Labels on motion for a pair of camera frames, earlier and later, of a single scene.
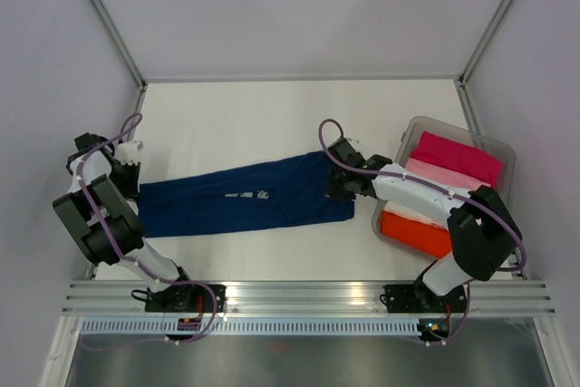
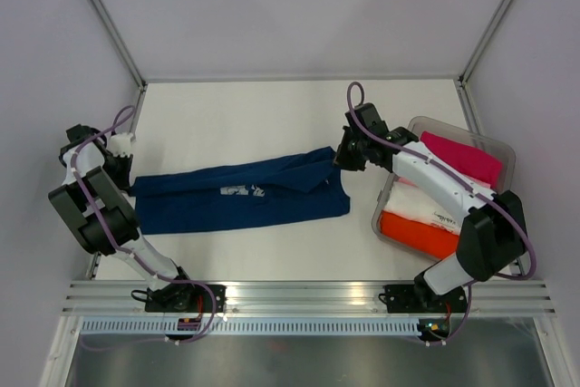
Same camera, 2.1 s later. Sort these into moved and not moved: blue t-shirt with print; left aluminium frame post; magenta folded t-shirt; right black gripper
Moved: right black gripper
Not moved: left aluminium frame post; magenta folded t-shirt; blue t-shirt with print
